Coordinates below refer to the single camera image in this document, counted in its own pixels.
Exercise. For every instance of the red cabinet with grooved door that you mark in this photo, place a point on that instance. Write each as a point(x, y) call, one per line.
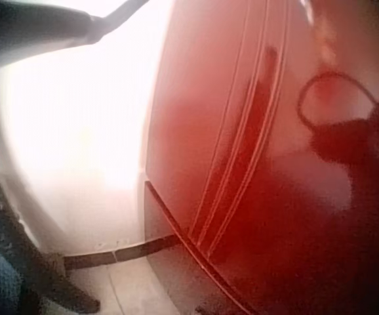
point(215, 138)

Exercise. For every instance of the dark skirting strip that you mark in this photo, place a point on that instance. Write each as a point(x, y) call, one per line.
point(124, 252)

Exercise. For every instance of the black fuzzy duster with loop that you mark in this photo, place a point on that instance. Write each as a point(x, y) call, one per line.
point(356, 134)

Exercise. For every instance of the dark slanted bar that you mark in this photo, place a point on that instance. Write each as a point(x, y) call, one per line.
point(45, 262)

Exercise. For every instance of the dark tapered tool with rod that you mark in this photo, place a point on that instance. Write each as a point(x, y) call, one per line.
point(45, 28)

